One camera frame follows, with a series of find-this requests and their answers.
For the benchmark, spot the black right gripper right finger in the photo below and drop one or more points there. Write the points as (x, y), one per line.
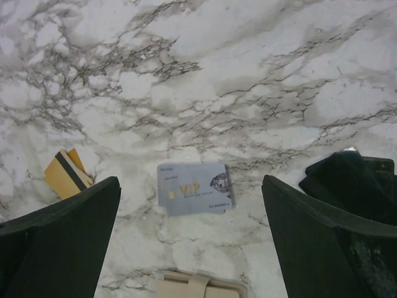
(324, 251)

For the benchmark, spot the beige card holder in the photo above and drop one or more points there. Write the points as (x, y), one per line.
(177, 284)

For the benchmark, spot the gold card stack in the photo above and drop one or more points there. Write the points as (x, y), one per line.
(66, 174)

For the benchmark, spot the silver VIP card stack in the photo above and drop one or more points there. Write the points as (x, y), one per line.
(191, 188)

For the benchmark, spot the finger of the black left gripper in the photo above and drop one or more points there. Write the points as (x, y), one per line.
(361, 185)

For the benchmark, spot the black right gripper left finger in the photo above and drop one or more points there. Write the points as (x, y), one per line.
(59, 250)

